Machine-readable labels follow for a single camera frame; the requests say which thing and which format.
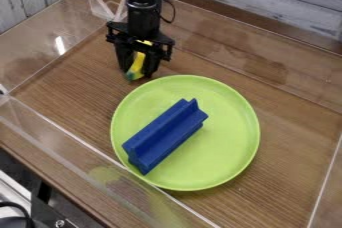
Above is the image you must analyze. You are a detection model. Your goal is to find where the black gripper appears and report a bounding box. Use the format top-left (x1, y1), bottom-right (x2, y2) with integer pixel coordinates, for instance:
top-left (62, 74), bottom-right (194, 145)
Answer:
top-left (106, 21), bottom-right (175, 77)

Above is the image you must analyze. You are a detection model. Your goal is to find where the yellow toy banana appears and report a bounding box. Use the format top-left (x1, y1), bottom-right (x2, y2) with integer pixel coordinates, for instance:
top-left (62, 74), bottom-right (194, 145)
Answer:
top-left (126, 51), bottom-right (146, 81)

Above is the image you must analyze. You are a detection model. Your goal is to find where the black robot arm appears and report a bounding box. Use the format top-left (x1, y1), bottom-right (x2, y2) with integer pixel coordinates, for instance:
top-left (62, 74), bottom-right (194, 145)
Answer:
top-left (106, 0), bottom-right (175, 81)

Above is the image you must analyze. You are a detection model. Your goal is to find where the green round plate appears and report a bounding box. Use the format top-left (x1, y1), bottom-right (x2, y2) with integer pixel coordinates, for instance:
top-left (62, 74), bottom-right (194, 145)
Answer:
top-left (110, 75), bottom-right (261, 191)

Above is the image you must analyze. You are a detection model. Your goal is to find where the blue plastic block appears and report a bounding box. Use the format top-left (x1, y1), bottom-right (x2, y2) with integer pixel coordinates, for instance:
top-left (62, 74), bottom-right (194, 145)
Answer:
top-left (123, 99), bottom-right (209, 175)

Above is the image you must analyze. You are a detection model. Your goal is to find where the clear acrylic tray wall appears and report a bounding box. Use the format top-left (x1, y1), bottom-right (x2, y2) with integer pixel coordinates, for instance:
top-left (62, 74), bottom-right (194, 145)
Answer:
top-left (0, 0), bottom-right (342, 228)

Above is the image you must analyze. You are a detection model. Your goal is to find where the black cable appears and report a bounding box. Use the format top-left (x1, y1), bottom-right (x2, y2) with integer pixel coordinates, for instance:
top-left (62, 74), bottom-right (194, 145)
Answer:
top-left (0, 201), bottom-right (35, 228)

